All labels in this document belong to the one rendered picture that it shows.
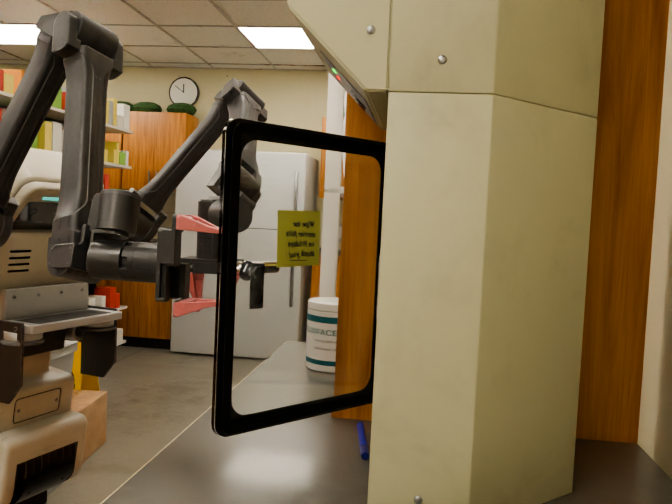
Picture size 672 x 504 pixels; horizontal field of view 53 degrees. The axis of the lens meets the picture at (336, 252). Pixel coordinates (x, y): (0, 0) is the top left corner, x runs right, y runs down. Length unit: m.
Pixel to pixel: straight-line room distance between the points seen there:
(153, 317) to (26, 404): 4.74
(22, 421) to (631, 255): 1.22
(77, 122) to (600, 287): 0.85
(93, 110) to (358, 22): 0.52
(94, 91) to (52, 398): 0.75
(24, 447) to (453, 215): 1.08
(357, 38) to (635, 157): 0.55
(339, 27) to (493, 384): 0.42
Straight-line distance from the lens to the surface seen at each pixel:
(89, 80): 1.15
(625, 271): 1.14
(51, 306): 1.54
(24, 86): 1.28
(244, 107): 1.49
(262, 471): 0.92
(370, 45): 0.75
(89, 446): 3.71
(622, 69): 1.16
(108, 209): 1.00
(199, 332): 6.00
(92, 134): 1.11
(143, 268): 0.96
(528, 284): 0.79
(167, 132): 6.43
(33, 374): 1.61
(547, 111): 0.81
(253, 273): 0.84
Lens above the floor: 1.27
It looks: 3 degrees down
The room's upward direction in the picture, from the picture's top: 3 degrees clockwise
